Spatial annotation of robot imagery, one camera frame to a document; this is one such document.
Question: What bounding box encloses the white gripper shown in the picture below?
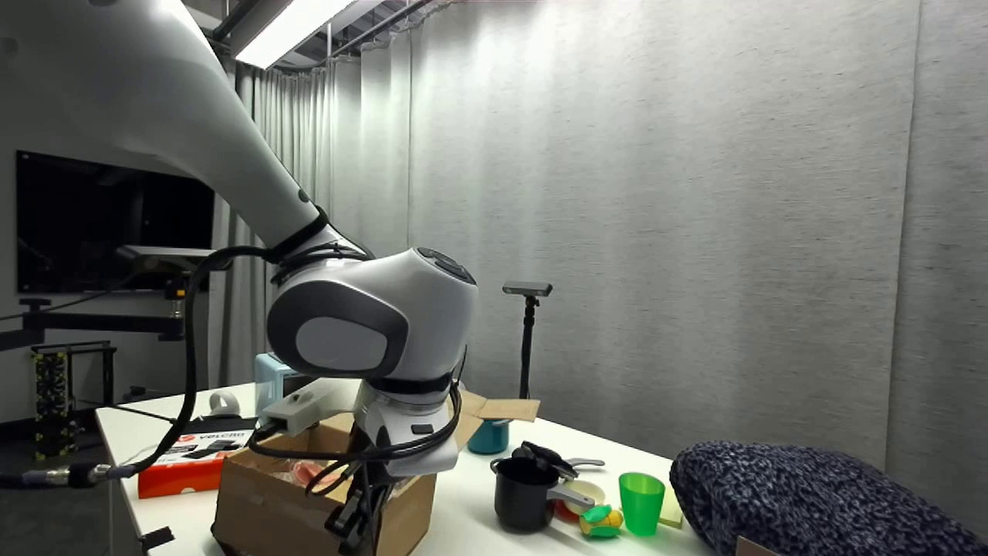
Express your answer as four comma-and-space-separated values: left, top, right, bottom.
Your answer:
325, 382, 460, 550

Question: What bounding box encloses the green plastic cup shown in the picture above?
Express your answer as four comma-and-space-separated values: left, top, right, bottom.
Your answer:
616, 472, 663, 537

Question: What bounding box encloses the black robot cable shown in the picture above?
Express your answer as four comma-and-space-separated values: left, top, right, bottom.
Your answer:
0, 245, 282, 490

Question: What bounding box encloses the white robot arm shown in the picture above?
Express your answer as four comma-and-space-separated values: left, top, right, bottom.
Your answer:
0, 0, 480, 556

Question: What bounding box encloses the camera on black stand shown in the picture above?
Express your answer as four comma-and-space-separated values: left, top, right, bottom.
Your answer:
503, 280, 554, 398

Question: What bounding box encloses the brown cardboard box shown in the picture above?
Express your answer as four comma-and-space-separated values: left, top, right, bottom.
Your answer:
209, 389, 539, 556

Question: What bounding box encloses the orange red box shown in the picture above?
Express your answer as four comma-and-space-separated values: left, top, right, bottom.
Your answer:
139, 428, 248, 498

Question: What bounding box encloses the teal mug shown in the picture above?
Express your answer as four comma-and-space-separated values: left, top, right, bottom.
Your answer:
470, 420, 509, 455

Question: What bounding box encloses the black pot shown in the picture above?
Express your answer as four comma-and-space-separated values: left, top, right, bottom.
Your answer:
492, 443, 576, 533

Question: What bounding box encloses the wall monitor screen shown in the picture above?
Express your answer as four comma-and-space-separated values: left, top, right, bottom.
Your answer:
16, 150, 212, 293

